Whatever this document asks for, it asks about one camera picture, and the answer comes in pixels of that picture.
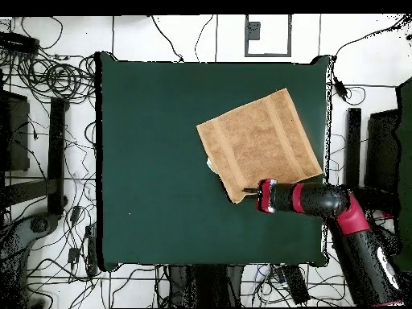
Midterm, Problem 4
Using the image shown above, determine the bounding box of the tan terry towel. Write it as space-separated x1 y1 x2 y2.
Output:
196 87 323 204

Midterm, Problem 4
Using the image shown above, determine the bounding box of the black flat device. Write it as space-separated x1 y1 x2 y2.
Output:
0 31 40 55

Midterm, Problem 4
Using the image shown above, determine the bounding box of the dark green table cloth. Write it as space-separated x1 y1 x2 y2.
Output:
95 51 333 272

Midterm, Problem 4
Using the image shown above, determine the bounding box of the black power strip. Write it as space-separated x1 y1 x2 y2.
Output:
282 265 311 305
84 225 98 278

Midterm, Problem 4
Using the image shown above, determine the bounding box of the black stand base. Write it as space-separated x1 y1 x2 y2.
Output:
344 107 402 220
2 97 68 216

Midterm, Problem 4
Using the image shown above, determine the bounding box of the black box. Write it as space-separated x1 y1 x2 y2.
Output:
366 109 402 194
0 89 31 172

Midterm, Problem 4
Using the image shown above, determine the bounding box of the black power adapter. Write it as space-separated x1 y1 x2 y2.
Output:
331 76 348 101
68 205 82 224
67 246 80 266

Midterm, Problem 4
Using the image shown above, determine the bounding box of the gray floor socket box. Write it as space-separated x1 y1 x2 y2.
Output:
247 21 262 41

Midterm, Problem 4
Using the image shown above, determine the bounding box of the gray chair base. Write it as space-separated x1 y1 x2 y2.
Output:
0 212 62 308

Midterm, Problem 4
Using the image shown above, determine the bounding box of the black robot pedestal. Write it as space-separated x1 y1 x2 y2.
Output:
167 264 244 308

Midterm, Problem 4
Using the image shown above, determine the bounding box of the gray floor hatch frame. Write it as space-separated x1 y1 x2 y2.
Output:
244 14 293 58

